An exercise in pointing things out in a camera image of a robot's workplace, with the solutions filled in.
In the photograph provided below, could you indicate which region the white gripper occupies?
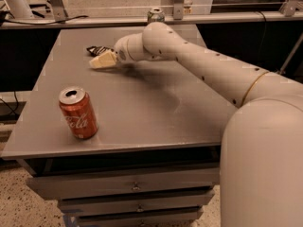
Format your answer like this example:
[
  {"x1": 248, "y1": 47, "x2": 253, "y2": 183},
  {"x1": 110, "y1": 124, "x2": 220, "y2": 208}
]
[{"x1": 89, "y1": 36, "x2": 131, "y2": 69}]

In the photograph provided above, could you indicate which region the black rxbar chocolate wrapper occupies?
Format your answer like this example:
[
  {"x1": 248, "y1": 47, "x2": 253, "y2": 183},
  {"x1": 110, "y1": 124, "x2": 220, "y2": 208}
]
[{"x1": 86, "y1": 45, "x2": 112, "y2": 57}]

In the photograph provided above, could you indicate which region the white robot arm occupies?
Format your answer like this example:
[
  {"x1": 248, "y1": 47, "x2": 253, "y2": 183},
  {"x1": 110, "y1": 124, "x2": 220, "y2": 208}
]
[{"x1": 90, "y1": 22, "x2": 303, "y2": 227}]

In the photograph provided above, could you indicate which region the red coke can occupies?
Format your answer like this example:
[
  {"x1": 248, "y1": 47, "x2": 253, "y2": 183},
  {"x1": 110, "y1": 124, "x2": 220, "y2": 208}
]
[{"x1": 59, "y1": 86, "x2": 98, "y2": 139}]

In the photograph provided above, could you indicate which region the green white soda can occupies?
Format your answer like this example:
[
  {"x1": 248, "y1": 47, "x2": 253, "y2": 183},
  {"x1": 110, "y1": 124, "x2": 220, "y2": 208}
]
[{"x1": 147, "y1": 8, "x2": 165, "y2": 24}]

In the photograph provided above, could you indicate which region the grey drawer cabinet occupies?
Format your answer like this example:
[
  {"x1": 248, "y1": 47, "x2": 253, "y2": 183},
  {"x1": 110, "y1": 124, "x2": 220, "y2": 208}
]
[{"x1": 0, "y1": 24, "x2": 239, "y2": 227}]

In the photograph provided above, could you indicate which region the top grey drawer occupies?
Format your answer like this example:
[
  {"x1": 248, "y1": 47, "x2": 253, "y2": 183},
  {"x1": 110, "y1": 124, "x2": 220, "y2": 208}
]
[{"x1": 27, "y1": 165, "x2": 220, "y2": 200}]

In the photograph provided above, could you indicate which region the grey drawer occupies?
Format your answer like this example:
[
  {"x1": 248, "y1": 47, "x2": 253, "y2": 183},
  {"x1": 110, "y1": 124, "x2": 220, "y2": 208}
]
[
  {"x1": 59, "y1": 187, "x2": 214, "y2": 217},
  {"x1": 77, "y1": 207, "x2": 203, "y2": 227},
  {"x1": 27, "y1": 165, "x2": 220, "y2": 200}
]

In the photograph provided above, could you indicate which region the middle grey drawer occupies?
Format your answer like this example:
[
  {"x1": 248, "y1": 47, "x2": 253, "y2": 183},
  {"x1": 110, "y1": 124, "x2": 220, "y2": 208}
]
[{"x1": 59, "y1": 187, "x2": 214, "y2": 217}]

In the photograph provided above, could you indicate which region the bottom grey drawer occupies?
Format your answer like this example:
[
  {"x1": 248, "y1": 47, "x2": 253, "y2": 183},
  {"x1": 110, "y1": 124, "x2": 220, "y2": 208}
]
[{"x1": 77, "y1": 207, "x2": 203, "y2": 227}]

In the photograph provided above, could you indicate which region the black cable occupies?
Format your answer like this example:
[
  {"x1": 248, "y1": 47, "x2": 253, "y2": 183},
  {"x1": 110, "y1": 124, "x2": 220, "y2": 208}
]
[{"x1": 3, "y1": 14, "x2": 89, "y2": 26}]

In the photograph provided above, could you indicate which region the metal frame upright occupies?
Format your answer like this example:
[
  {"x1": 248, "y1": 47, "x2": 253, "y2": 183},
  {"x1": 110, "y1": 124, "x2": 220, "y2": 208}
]
[{"x1": 49, "y1": 0, "x2": 68, "y2": 22}]

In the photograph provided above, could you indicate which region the grey metal rail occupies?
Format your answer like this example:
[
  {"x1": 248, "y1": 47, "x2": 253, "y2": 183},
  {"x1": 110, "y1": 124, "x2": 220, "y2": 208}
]
[{"x1": 0, "y1": 10, "x2": 284, "y2": 30}]

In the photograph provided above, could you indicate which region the metal frame bracket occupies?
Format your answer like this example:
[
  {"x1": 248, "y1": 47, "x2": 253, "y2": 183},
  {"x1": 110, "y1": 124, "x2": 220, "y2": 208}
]
[{"x1": 173, "y1": 0, "x2": 184, "y2": 20}]

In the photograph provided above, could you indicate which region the white pipe post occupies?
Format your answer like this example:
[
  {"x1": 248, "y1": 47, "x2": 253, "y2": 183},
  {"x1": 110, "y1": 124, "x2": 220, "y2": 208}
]
[{"x1": 5, "y1": 0, "x2": 34, "y2": 19}]

